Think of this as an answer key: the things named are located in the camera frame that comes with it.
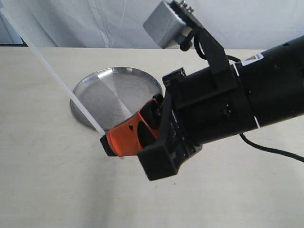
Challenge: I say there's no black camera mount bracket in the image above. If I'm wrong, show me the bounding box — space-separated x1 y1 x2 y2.
169 0 236 90

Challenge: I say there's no round silver metal plate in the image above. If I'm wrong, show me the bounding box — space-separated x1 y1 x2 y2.
73 66 162 132

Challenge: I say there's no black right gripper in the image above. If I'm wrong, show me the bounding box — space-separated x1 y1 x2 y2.
100 68 249 181

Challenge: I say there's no white backdrop curtain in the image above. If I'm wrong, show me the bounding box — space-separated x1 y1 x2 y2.
0 0 304 49

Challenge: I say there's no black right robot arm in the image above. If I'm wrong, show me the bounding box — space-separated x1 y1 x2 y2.
100 37 304 181

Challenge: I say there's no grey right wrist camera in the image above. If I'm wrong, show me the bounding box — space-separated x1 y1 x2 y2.
143 0 190 49

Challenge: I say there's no clear plastic strip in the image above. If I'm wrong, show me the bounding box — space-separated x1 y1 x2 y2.
0 7 105 137

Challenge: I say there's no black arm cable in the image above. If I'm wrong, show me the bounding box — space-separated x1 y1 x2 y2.
239 133 304 163

